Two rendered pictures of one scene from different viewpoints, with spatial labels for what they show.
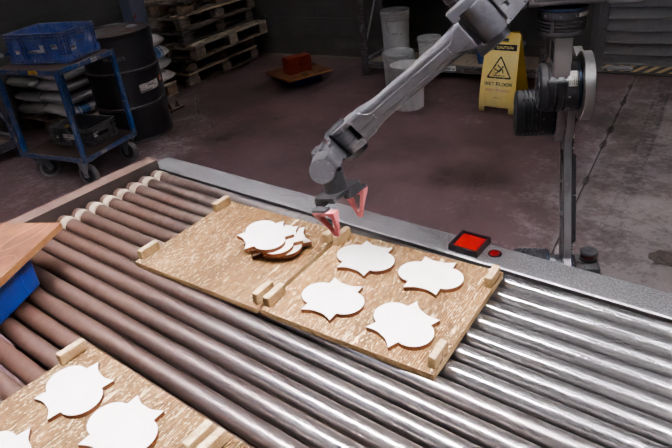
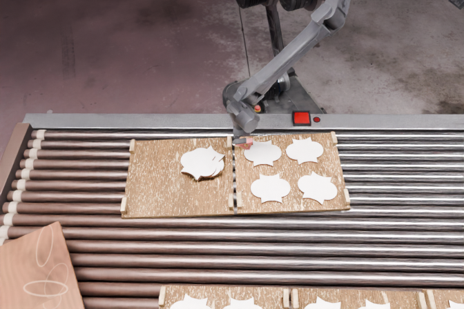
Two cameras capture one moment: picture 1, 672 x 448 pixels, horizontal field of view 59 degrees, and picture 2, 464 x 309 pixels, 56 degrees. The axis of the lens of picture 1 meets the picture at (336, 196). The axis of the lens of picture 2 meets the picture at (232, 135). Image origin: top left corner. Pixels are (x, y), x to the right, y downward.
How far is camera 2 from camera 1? 1.00 m
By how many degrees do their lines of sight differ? 37
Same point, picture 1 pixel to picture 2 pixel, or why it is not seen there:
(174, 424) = (263, 299)
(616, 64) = not seen: outside the picture
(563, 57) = not seen: outside the picture
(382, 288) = (286, 169)
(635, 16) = not seen: outside the picture
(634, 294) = (390, 121)
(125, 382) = (212, 294)
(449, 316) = (331, 172)
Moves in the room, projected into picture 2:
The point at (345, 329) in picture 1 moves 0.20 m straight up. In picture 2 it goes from (291, 203) to (296, 173)
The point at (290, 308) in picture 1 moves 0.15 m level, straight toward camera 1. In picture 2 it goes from (253, 204) to (284, 230)
